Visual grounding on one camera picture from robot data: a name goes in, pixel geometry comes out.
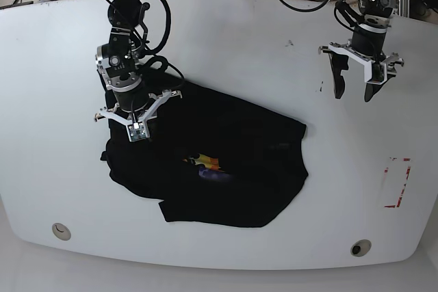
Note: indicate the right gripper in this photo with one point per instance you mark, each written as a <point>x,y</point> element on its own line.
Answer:
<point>135,105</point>

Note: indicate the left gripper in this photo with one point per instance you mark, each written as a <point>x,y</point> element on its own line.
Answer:
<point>366,48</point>

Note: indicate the black printed t-shirt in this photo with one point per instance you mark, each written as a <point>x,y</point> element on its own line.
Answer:
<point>212,158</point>

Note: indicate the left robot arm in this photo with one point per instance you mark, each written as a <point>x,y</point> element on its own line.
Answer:
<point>369,25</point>

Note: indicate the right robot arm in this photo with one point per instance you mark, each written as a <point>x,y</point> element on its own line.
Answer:
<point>123,65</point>

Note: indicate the red tape rectangle marking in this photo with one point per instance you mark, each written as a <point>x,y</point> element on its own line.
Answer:
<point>395,179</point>

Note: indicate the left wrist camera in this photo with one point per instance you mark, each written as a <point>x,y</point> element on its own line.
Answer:
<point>378,75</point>

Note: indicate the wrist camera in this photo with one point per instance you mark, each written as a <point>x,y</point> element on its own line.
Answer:
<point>378,75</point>
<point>138,131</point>

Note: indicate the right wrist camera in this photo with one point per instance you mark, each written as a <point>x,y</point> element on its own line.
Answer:
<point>138,131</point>

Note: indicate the left table cable grommet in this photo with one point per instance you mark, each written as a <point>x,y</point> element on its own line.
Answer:
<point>61,231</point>

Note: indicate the table cable grommet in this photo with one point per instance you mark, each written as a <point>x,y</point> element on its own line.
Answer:
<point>361,248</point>
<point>61,231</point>

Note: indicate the right table cable grommet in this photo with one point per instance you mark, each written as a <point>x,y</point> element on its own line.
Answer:
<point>361,248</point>

